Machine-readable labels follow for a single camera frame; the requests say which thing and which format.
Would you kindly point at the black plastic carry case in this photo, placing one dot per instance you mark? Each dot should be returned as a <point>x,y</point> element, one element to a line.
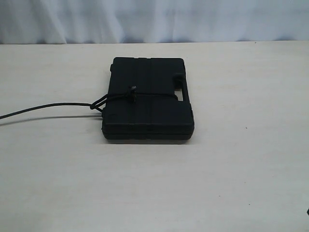
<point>148,99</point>

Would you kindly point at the white backdrop curtain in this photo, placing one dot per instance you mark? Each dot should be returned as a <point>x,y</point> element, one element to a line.
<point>151,21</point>

